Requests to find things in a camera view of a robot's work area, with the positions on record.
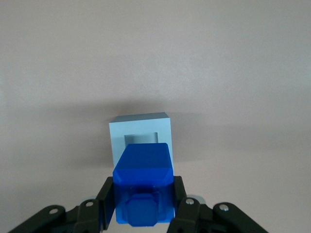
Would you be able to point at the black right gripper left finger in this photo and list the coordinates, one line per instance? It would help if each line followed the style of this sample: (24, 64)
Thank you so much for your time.
(85, 218)

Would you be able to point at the gray square base block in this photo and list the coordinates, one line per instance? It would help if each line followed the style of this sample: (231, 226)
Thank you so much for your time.
(141, 125)

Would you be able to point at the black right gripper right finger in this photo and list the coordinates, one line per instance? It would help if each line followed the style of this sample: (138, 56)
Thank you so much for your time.
(194, 218)

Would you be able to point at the blue square plastic part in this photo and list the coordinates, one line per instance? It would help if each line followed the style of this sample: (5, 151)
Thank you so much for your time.
(145, 165)

